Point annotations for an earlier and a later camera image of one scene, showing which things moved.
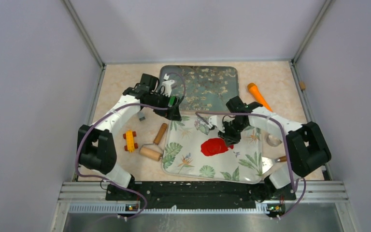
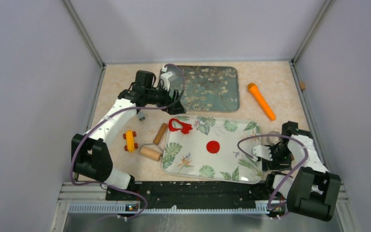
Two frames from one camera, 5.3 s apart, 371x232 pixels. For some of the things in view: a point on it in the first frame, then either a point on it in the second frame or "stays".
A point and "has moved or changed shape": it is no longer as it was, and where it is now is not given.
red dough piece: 214,146 has moved or changed shape
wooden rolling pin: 154,151 stays
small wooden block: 302,85 stays
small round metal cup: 273,141 stays
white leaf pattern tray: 182,158 stays
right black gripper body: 233,128 → 281,156
